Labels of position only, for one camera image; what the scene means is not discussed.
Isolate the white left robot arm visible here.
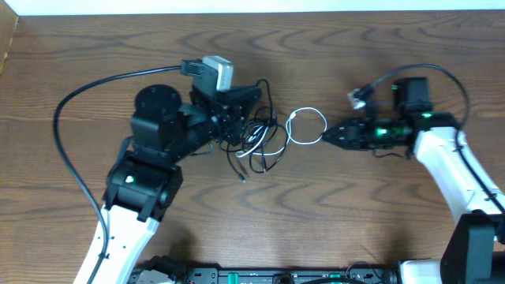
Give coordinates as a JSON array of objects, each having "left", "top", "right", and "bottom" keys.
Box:
[{"left": 75, "top": 84, "right": 262, "bottom": 283}]

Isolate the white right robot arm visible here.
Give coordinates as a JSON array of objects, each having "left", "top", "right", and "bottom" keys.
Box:
[{"left": 322, "top": 77, "right": 504, "bottom": 283}]

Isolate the white cable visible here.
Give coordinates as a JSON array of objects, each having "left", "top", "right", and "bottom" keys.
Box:
[{"left": 235, "top": 106, "right": 328, "bottom": 159}]

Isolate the black left camera cable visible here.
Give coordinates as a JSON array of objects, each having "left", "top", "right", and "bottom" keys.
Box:
[{"left": 52, "top": 65, "right": 194, "bottom": 284}]

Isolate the black right camera cable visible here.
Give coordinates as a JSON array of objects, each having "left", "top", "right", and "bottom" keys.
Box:
[{"left": 365, "top": 63, "right": 505, "bottom": 206}]

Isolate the black camera cable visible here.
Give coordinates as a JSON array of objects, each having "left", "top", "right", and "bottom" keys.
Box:
[
  {"left": 365, "top": 63, "right": 505, "bottom": 206},
  {"left": 52, "top": 65, "right": 194, "bottom": 284}
]

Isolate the brown cardboard panel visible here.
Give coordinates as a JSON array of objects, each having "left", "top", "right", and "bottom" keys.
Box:
[{"left": 0, "top": 0, "right": 19, "bottom": 73}]

